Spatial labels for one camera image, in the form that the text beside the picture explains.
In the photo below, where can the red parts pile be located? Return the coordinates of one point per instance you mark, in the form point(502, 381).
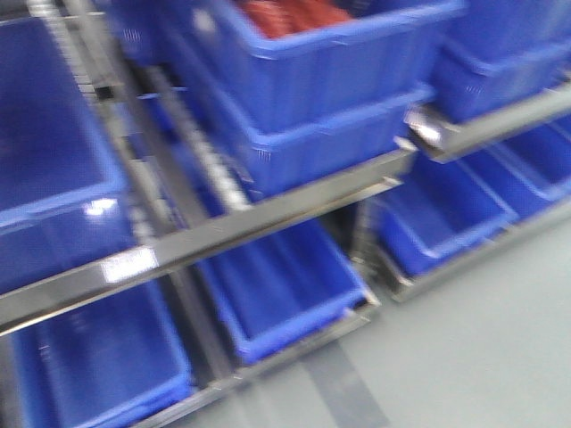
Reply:
point(276, 19)

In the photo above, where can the blue bin upper right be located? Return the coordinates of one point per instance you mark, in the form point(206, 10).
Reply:
point(498, 53)

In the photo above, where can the steel shelf cart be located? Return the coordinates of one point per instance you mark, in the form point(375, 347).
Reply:
point(184, 234)

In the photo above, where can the blue bin with red parts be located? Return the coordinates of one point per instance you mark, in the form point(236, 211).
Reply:
point(387, 49)

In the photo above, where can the blue bin under top bin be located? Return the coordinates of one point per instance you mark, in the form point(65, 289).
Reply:
point(269, 164)

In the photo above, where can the blue bin lower left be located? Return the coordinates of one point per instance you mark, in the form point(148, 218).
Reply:
point(111, 363)

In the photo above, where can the blue bin lower right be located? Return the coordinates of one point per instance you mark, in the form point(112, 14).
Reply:
point(443, 210)

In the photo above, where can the blue bin upper left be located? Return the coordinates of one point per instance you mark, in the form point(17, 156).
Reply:
point(64, 195)

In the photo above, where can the blue bin lower middle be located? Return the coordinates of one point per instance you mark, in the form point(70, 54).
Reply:
point(276, 290)

